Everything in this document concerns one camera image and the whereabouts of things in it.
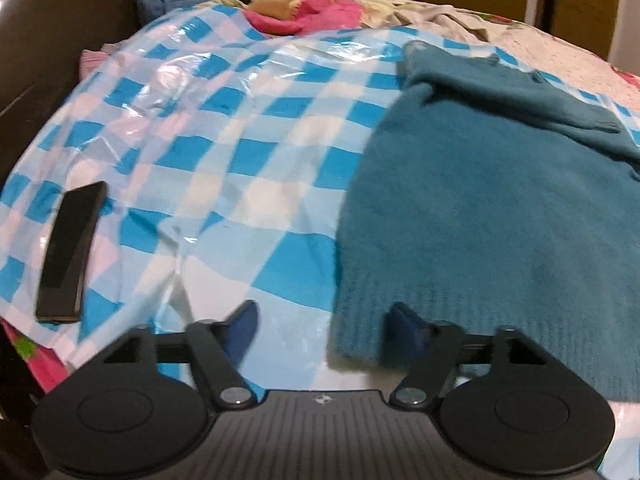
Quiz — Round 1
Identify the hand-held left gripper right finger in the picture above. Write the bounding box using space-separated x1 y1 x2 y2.
382 302 548 408

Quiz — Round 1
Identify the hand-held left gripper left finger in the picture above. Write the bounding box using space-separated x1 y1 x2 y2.
102 300 261 407

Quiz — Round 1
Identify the teal knit sweater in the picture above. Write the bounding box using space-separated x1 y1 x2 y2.
327 39 640 403

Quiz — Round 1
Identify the black phone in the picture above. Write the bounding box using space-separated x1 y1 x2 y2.
35 181 108 324

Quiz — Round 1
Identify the blue white checkered plastic sheet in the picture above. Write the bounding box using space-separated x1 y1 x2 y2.
0 2 640 480

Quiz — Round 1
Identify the light pink cloth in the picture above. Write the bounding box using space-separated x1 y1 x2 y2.
79 42 126 81

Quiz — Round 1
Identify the beige cloth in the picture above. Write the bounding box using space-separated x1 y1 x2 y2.
390 5 493 43

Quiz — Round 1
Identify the pink yellow quilt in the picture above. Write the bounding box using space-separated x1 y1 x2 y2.
243 0 366 37

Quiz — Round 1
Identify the dark brown headboard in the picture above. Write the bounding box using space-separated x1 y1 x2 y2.
0 0 266 126

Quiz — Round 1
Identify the wooden door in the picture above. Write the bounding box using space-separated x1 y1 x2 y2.
552 0 621 61

